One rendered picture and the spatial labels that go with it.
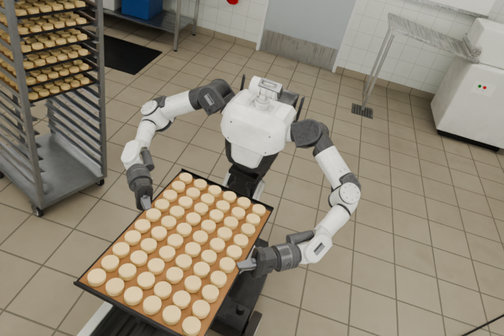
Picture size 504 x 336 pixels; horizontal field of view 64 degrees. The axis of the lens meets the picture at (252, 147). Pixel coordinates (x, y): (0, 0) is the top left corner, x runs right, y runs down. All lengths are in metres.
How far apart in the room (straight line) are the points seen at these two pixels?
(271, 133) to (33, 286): 1.66
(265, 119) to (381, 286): 1.73
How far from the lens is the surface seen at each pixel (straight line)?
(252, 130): 1.55
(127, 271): 1.29
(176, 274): 1.28
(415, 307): 2.98
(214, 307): 1.26
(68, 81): 2.58
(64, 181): 2.96
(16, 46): 2.21
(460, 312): 3.15
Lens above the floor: 2.13
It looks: 36 degrees down
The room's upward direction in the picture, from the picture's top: 13 degrees clockwise
